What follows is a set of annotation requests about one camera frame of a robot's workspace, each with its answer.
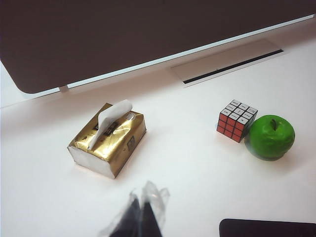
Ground green apple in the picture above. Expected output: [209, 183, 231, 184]
[244, 114, 296, 161]

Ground black smartphone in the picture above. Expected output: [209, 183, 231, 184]
[219, 218, 316, 237]

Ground gold tissue pack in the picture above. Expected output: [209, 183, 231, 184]
[66, 102, 148, 179]

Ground wide brown desk partition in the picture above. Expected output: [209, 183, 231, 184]
[0, 0, 316, 101]

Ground Rubik's cube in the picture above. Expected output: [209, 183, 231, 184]
[216, 99, 259, 144]

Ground white tissue sheet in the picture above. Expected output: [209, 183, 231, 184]
[88, 99, 133, 150]

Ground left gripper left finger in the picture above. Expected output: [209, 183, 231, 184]
[100, 190, 141, 237]

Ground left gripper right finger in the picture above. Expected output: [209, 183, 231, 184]
[142, 181, 170, 237]

